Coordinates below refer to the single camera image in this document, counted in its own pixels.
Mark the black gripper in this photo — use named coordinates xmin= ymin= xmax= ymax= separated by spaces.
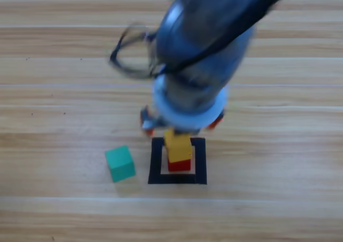
xmin=140 ymin=106 xmax=225 ymax=136

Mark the yellow wooden block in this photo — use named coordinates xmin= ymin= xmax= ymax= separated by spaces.
xmin=163 ymin=128 xmax=193 ymax=163

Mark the red wooden block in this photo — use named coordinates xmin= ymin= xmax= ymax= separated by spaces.
xmin=167 ymin=157 xmax=191 ymax=172

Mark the green wooden block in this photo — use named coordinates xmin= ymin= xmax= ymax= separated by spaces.
xmin=104 ymin=144 xmax=137 ymax=183

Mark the black tape square outline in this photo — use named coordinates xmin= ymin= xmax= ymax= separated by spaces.
xmin=147 ymin=137 xmax=207 ymax=185

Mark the thin black arm wire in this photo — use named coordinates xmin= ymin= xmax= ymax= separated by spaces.
xmin=144 ymin=30 xmax=162 ymax=76

